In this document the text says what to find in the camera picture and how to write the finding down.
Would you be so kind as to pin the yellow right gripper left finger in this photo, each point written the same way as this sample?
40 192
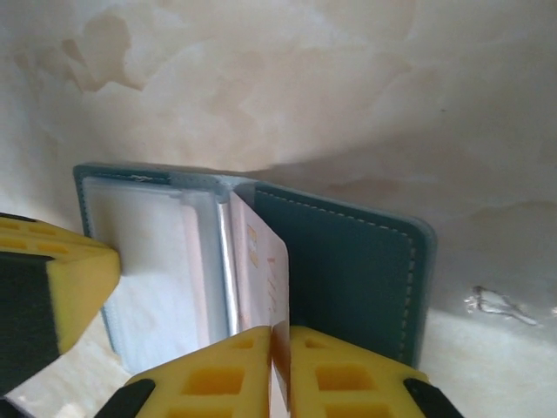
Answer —
209 374

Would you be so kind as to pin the teal leather card holder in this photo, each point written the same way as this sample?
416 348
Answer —
348 261

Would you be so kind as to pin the pale credit card orange print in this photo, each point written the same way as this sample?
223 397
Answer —
265 270

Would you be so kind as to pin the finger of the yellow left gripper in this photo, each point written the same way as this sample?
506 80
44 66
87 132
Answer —
43 296

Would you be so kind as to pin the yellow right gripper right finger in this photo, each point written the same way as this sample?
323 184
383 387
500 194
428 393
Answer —
348 383

